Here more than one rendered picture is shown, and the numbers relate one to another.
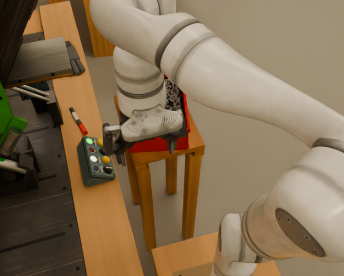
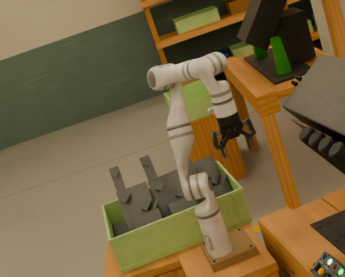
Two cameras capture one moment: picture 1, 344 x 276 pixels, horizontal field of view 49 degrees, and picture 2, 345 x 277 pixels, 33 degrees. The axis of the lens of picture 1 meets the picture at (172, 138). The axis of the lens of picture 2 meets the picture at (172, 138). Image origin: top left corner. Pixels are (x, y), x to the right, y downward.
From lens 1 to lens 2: 230 cm
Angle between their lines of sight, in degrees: 110
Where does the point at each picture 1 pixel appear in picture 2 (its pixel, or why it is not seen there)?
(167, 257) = (263, 261)
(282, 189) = not seen: hidden behind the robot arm
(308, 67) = not seen: outside the picture
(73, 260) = (324, 229)
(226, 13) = not seen: outside the picture
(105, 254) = (302, 237)
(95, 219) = (318, 248)
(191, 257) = (245, 265)
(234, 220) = (200, 175)
